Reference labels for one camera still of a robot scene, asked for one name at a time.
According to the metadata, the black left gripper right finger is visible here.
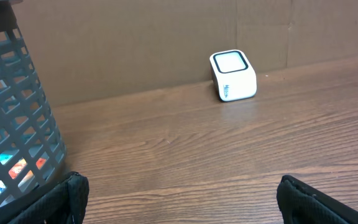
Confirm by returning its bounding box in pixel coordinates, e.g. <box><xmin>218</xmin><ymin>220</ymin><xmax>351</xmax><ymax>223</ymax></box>
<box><xmin>276</xmin><ymin>175</ymin><xmax>358</xmax><ymax>224</ymax></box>

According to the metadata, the white barcode scanner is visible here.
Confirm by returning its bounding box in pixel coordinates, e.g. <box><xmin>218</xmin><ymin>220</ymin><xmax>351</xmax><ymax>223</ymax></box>
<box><xmin>209</xmin><ymin>49</ymin><xmax>257</xmax><ymax>102</ymax></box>

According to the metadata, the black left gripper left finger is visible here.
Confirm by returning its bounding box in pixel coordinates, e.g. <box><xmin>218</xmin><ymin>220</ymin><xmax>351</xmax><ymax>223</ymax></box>
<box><xmin>10</xmin><ymin>172</ymin><xmax>90</xmax><ymax>224</ymax></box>

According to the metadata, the grey plastic mesh basket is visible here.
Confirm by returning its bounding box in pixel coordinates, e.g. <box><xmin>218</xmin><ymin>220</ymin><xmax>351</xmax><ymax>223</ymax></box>
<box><xmin>0</xmin><ymin>1</ymin><xmax>67</xmax><ymax>208</ymax></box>

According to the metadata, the orange snack packet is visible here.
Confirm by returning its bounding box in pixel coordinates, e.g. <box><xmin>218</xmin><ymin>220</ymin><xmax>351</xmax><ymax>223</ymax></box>
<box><xmin>9</xmin><ymin>158</ymin><xmax>47</xmax><ymax>187</ymax></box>

